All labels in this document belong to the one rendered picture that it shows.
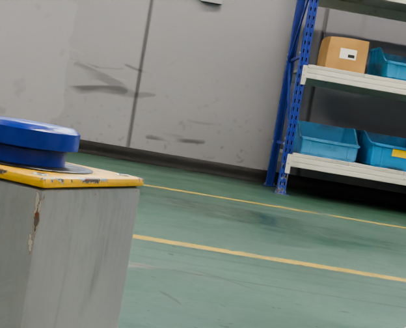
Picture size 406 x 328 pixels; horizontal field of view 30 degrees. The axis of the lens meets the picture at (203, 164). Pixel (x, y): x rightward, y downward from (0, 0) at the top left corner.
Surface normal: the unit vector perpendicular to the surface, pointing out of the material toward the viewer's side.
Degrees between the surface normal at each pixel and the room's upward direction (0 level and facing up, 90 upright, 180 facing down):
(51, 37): 90
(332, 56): 90
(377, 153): 94
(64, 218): 90
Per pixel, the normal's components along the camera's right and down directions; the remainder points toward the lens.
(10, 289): -0.39, -0.02
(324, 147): 0.04, 0.15
